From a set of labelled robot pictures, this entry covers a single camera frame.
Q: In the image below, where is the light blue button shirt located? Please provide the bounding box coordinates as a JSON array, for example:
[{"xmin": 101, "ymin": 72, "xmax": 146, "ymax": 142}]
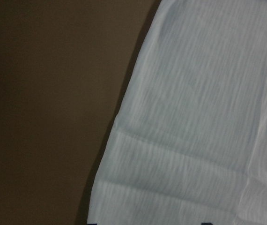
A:
[{"xmin": 87, "ymin": 0, "xmax": 267, "ymax": 225}]

